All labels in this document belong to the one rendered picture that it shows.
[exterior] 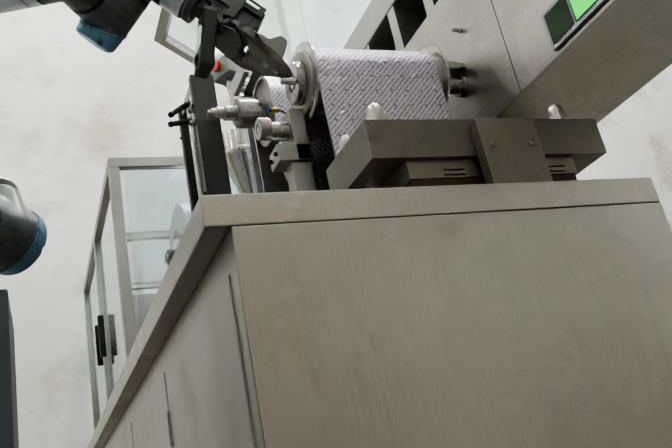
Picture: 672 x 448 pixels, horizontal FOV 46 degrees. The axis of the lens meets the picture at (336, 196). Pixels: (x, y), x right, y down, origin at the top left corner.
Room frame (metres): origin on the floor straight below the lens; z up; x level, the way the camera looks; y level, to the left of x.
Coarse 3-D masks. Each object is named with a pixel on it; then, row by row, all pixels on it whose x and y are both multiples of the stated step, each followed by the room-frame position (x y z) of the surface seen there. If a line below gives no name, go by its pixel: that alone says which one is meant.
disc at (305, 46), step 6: (306, 42) 1.17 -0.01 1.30; (300, 48) 1.20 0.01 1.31; (306, 48) 1.17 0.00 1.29; (312, 48) 1.15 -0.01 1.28; (294, 54) 1.22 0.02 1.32; (312, 54) 1.16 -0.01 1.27; (312, 60) 1.16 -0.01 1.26; (318, 66) 1.15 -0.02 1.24; (318, 72) 1.15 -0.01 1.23; (318, 78) 1.16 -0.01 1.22; (318, 84) 1.16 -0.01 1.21; (318, 90) 1.17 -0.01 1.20; (318, 96) 1.17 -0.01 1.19; (312, 102) 1.19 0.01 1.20; (312, 108) 1.20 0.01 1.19; (306, 114) 1.23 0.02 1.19; (312, 114) 1.20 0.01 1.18; (306, 120) 1.23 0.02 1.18
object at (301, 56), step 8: (296, 56) 1.21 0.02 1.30; (304, 56) 1.17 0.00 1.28; (432, 56) 1.28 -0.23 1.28; (304, 64) 1.18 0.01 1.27; (312, 72) 1.16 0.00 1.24; (440, 72) 1.27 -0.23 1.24; (312, 80) 1.17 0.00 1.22; (440, 80) 1.27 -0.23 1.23; (312, 88) 1.18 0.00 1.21; (312, 96) 1.19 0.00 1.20; (320, 96) 1.19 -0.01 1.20; (304, 104) 1.21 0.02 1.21; (320, 104) 1.21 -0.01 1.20; (304, 112) 1.22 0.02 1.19; (320, 112) 1.23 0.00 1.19
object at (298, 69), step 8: (296, 64) 1.18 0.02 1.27; (296, 72) 1.18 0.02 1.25; (304, 72) 1.18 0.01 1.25; (304, 80) 1.18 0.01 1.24; (288, 88) 1.23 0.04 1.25; (296, 88) 1.19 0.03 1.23; (304, 88) 1.19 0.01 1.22; (288, 96) 1.23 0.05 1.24; (296, 96) 1.20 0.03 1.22; (304, 96) 1.20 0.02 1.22; (296, 104) 1.22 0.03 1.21
